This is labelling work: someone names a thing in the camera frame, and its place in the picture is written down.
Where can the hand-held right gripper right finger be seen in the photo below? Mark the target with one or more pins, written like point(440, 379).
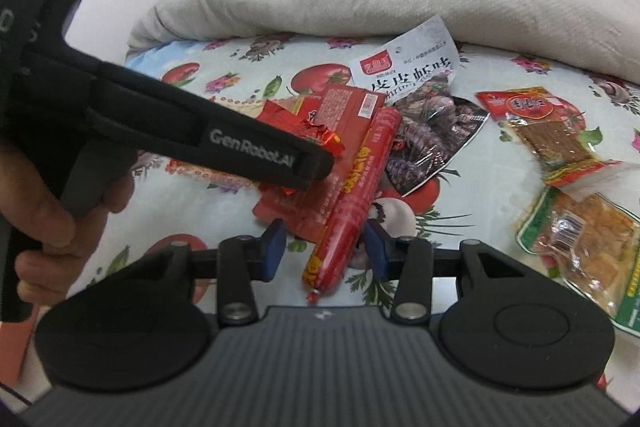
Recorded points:
point(376, 252)

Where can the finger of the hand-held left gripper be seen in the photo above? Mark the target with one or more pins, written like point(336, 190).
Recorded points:
point(315, 167)

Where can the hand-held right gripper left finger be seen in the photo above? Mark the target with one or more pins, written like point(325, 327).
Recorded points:
point(272, 252)

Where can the crinkled red foil wrapper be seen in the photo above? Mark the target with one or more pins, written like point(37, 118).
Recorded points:
point(315, 132)

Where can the long red sausage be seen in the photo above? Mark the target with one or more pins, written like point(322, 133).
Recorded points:
point(350, 207)

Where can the red snack packet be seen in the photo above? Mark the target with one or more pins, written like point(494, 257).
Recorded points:
point(345, 107)

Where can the clear noodle packet red label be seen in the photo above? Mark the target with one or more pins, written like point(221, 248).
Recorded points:
point(215, 177)

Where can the person's left hand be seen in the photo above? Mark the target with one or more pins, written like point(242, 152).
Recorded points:
point(35, 197)

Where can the tomato-print table cloth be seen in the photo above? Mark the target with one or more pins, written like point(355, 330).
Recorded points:
point(475, 187)

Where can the white and dark snack bag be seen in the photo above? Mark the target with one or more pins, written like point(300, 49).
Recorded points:
point(415, 57)

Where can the small orange snack packet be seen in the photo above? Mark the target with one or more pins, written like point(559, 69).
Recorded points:
point(550, 137)

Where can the green-edged clear tofu packet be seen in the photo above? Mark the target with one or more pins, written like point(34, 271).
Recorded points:
point(585, 237)

